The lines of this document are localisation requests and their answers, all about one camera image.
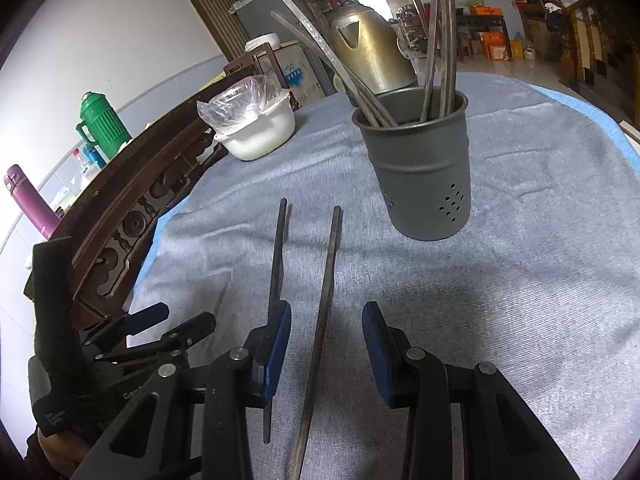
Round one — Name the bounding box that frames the white round container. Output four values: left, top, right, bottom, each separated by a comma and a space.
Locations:
244, 33, 281, 52

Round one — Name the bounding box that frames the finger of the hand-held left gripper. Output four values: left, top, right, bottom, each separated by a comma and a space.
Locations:
82, 302, 169, 349
96, 311, 217, 364

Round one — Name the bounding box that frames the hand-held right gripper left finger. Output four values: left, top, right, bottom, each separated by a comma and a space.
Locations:
70, 302, 293, 480

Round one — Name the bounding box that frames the white carton with blue print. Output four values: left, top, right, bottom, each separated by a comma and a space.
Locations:
275, 45, 326, 110

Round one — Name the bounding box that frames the blue table cover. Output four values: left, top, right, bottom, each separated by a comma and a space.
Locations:
140, 82, 640, 271

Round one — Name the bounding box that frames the brown wooden door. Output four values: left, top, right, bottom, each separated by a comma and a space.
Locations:
171, 0, 256, 61

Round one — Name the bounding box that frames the clear plastic bag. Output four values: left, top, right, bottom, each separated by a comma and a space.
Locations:
196, 75, 281, 137

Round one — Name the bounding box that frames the large metal kettle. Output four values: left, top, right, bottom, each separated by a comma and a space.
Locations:
330, 6, 418, 97

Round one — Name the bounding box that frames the orange cardboard box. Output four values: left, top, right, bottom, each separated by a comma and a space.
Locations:
481, 32, 512, 63

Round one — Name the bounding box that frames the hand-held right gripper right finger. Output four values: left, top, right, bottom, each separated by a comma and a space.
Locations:
361, 301, 583, 480

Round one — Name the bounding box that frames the grey metal utensil holder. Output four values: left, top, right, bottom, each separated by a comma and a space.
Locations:
351, 86, 472, 241

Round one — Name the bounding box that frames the white plastic bowl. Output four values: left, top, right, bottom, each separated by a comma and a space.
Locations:
214, 92, 296, 162

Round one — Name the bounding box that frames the grey-blue towel table cloth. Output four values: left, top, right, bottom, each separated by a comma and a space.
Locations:
127, 72, 640, 480

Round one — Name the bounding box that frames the person's left forearm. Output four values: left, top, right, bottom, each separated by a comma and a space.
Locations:
22, 432, 66, 480

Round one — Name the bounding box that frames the purple water bottle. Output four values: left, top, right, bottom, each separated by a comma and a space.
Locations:
4, 164, 62, 241

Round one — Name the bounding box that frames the dark wooden side table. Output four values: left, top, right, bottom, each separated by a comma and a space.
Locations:
455, 12, 508, 58

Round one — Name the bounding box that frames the grey refrigerator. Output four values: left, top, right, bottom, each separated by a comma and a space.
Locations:
232, 0, 333, 98

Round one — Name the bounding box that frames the brown wooden cabinet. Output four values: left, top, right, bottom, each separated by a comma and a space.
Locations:
557, 0, 640, 126

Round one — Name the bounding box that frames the carved wooden chair back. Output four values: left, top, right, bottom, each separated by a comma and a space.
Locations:
65, 60, 281, 333

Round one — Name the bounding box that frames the green thermos jug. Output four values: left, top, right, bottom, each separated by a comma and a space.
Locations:
76, 91, 132, 156

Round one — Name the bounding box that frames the person's left hand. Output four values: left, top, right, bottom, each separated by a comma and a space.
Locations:
38, 431, 94, 479

